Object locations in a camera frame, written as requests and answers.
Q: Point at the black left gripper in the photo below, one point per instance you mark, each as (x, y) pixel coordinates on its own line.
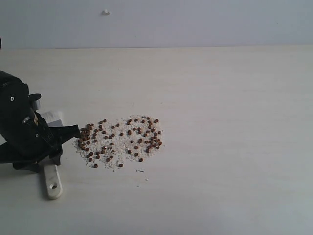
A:
(29, 140)

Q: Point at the white paint brush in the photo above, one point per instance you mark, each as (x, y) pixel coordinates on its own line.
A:
(53, 185)

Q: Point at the pile of beans and rice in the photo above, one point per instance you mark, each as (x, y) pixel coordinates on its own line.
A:
(108, 144)

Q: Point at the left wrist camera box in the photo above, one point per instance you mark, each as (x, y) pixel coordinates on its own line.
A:
(34, 100)

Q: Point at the white wall plug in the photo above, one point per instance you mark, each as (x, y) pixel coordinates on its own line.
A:
(105, 12)

